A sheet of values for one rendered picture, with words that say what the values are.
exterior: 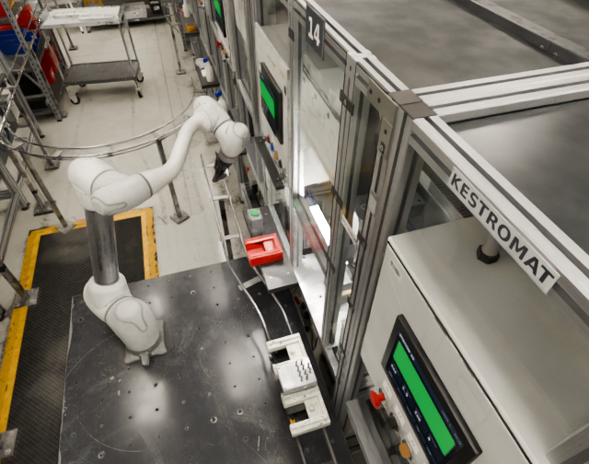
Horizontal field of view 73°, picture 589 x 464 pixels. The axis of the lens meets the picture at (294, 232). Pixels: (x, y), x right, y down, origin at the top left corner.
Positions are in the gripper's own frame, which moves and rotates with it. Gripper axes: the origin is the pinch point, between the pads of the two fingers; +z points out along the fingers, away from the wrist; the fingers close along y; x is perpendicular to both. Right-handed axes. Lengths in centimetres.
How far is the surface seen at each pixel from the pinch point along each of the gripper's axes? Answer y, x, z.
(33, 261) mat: 40, 90, 167
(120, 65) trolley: 285, -46, 239
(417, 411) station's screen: -107, 29, -107
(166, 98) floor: 226, -82, 229
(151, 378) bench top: -78, 56, 18
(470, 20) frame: -34, -20, -129
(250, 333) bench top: -78, 10, 8
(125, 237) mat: 36, 26, 150
